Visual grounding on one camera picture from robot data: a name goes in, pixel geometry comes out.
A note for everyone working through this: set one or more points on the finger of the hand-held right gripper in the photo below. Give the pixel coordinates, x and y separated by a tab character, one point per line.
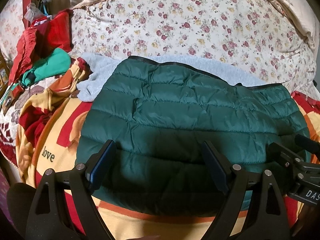
282	152
308	143

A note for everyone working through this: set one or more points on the red jacket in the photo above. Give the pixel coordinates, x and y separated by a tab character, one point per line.
25	52

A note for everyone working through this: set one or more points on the red velvet cloth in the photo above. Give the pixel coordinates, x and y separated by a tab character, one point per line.
57	27

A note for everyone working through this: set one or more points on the bright green cloth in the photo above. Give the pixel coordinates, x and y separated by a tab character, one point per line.
50	65

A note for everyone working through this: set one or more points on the clear plastic bag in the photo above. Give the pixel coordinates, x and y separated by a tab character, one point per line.
31	12

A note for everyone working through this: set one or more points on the light grey fleece sweater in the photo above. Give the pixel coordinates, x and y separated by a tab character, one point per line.
95	80

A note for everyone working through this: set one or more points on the red white patterned blanket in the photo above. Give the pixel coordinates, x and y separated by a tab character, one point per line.
10	130

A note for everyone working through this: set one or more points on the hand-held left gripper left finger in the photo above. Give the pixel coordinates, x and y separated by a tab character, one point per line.
100	165

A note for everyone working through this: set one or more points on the orange yellow printed blanket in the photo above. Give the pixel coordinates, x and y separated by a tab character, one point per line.
62	130

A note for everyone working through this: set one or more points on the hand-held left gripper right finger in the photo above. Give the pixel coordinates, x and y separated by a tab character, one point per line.
215	165

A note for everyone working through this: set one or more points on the floral bed sheet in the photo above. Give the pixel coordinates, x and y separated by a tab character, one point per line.
175	30

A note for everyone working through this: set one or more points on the green puffer jacket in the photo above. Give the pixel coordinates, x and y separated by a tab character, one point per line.
175	110

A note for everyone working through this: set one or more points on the cream textured blanket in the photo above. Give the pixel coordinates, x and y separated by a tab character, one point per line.
305	17

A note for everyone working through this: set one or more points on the brown cardboard hang tag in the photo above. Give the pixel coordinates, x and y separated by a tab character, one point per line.
8	102

